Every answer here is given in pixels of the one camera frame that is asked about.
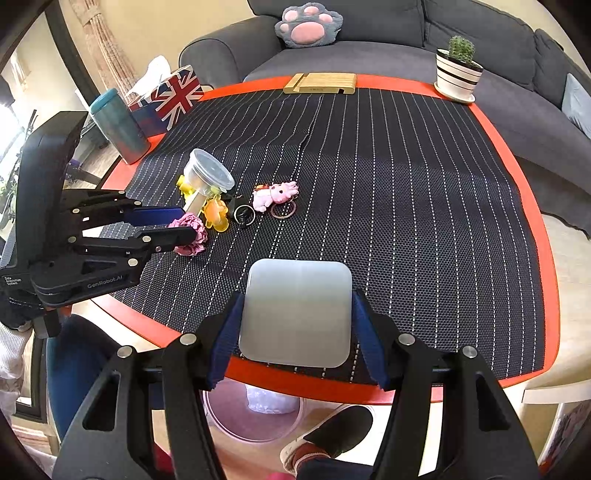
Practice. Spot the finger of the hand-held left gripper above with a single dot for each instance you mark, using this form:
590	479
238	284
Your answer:
157	216
175	237

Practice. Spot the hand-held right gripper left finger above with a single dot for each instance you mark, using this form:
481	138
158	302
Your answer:
226	344

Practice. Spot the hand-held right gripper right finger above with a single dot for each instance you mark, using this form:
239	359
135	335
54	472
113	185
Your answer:
369	344

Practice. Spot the pink scrunchie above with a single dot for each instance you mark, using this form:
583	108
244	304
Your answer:
196	235

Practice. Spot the orange yellow duck toy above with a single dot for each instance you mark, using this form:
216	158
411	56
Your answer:
217	214

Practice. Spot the black key fob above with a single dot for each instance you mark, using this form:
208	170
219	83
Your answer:
240	210

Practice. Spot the silver square metal plate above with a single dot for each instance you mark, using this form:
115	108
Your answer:
295	314

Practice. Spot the pink translucent bin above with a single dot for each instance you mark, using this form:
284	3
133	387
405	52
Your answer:
231	422

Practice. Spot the person's left hand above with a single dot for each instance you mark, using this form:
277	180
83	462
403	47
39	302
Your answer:
16	308

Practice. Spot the small yellow toy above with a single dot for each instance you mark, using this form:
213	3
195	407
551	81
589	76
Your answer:
184	184

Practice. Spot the clear plastic container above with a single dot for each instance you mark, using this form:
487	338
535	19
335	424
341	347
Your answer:
210	170

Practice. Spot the white plastic bag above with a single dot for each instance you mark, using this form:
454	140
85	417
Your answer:
270	400

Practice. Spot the teal tumbler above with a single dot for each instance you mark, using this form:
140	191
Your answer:
121	127

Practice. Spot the person's grey slipper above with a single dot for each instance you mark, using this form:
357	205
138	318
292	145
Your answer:
337	431

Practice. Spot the flag print tissue box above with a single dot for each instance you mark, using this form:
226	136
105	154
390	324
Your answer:
178	97

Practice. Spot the black striped table mat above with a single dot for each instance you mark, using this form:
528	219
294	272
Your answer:
392	207

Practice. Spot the person's blue trouser leg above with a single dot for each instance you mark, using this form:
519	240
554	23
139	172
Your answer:
83	364

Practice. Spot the beige curtain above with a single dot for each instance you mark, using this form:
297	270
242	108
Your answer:
108	41

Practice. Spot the white chair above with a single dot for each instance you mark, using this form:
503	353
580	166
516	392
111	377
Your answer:
554	392

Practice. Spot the wooden phone stand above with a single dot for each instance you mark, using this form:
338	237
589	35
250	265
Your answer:
321	84

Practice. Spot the grey paw cushion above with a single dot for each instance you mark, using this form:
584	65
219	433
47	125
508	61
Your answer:
308	25

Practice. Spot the potted cactus striped pot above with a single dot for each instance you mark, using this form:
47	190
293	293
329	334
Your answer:
457	76

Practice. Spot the dark grey sofa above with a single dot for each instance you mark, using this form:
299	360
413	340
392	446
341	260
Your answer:
392	57

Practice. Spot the light blue cushion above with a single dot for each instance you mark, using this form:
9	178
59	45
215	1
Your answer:
577	106

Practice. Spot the black door frame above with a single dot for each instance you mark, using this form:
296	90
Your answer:
69	46

